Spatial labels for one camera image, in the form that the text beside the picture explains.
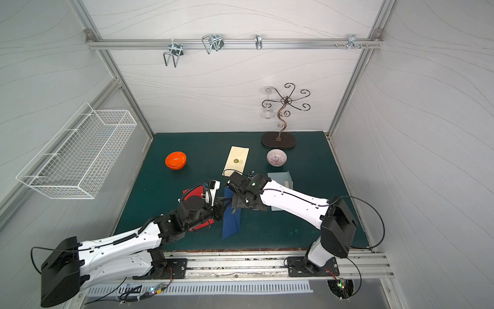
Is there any light blue envelope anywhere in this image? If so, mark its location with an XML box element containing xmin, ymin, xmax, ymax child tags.
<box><xmin>268</xmin><ymin>171</ymin><xmax>293</xmax><ymax>189</ymax></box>

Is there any cream envelope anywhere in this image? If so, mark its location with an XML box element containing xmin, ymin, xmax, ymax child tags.
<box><xmin>222</xmin><ymin>146</ymin><xmax>250</xmax><ymax>177</ymax></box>

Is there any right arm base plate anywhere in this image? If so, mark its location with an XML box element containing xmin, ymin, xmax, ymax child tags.
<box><xmin>284</xmin><ymin>256</ymin><xmax>340</xmax><ymax>278</ymax></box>

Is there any orange plastic bowl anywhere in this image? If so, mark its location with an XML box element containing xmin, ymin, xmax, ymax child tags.
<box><xmin>165</xmin><ymin>151</ymin><xmax>187</xmax><ymax>171</ymax></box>

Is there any dark jewelry stand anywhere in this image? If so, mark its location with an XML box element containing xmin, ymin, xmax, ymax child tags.
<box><xmin>261</xmin><ymin>82</ymin><xmax>311</xmax><ymax>149</ymax></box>

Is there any aluminium crossbar rail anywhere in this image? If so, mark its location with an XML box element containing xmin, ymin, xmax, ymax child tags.
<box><xmin>87</xmin><ymin>37</ymin><xmax>384</xmax><ymax>51</ymax></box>

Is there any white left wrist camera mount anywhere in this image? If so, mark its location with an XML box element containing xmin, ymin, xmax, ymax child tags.
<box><xmin>204</xmin><ymin>180</ymin><xmax>221</xmax><ymax>207</ymax></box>

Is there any dark blue envelope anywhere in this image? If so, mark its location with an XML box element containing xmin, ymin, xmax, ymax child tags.
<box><xmin>222</xmin><ymin>187</ymin><xmax>241</xmax><ymax>240</ymax></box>

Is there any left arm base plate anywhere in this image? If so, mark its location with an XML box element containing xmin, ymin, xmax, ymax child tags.
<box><xmin>132</xmin><ymin>258</ymin><xmax>188</xmax><ymax>280</ymax></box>

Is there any metal hook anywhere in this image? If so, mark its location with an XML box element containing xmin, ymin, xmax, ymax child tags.
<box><xmin>163</xmin><ymin>41</ymin><xmax>184</xmax><ymax>68</ymax></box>
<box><xmin>334</xmin><ymin>34</ymin><xmax>369</xmax><ymax>50</ymax></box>
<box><xmin>254</xmin><ymin>34</ymin><xmax>262</xmax><ymax>50</ymax></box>
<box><xmin>201</xmin><ymin>34</ymin><xmax>225</xmax><ymax>54</ymax></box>

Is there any striped ceramic bowl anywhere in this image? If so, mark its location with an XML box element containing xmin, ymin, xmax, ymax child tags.
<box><xmin>266</xmin><ymin>149</ymin><xmax>288</xmax><ymax>167</ymax></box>

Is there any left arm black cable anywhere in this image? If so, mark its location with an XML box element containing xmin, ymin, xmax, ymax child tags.
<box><xmin>30</xmin><ymin>246</ymin><xmax>84</xmax><ymax>275</ymax></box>

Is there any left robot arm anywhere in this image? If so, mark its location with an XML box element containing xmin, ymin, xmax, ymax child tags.
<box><xmin>40</xmin><ymin>196</ymin><xmax>231</xmax><ymax>308</ymax></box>

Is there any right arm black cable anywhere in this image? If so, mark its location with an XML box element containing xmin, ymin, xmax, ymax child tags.
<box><xmin>327</xmin><ymin>194</ymin><xmax>386</xmax><ymax>250</ymax></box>

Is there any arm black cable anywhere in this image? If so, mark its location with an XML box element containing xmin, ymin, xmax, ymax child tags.
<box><xmin>327</xmin><ymin>194</ymin><xmax>386</xmax><ymax>250</ymax></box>
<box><xmin>30</xmin><ymin>246</ymin><xmax>84</xmax><ymax>275</ymax></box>

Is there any white wire basket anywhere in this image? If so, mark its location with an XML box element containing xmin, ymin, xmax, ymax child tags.
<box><xmin>16</xmin><ymin>102</ymin><xmax>137</xmax><ymax>200</ymax></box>

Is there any red envelope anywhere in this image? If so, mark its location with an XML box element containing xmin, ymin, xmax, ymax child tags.
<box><xmin>184</xmin><ymin>187</ymin><xmax>214</xmax><ymax>232</ymax></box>

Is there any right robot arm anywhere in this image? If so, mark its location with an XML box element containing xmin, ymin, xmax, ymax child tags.
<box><xmin>227</xmin><ymin>169</ymin><xmax>358</xmax><ymax>269</ymax></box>

